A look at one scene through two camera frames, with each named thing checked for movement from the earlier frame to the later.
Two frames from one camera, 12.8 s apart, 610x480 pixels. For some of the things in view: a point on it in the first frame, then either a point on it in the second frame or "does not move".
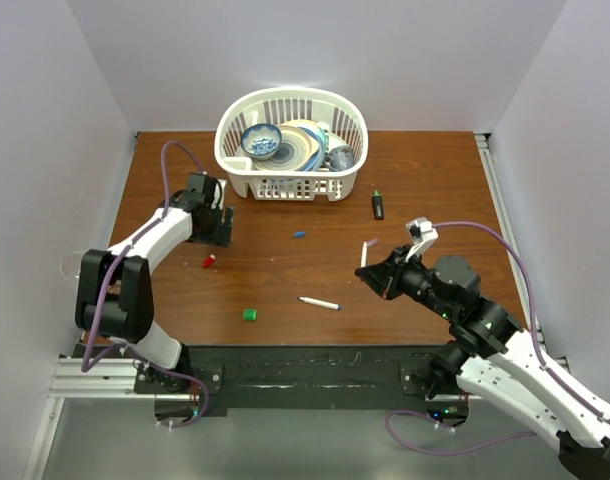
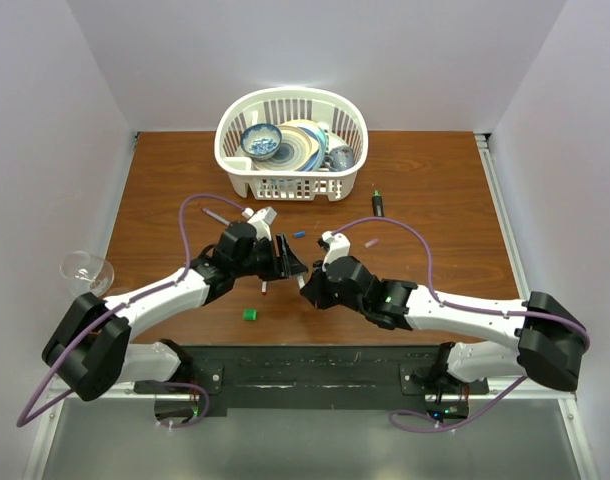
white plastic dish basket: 292,144 does not move
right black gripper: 384,278 -> 314,290
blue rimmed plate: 320,158 does not move
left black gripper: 220,235 -> 277,268
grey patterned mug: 340,158 does not move
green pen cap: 250,314 does not move
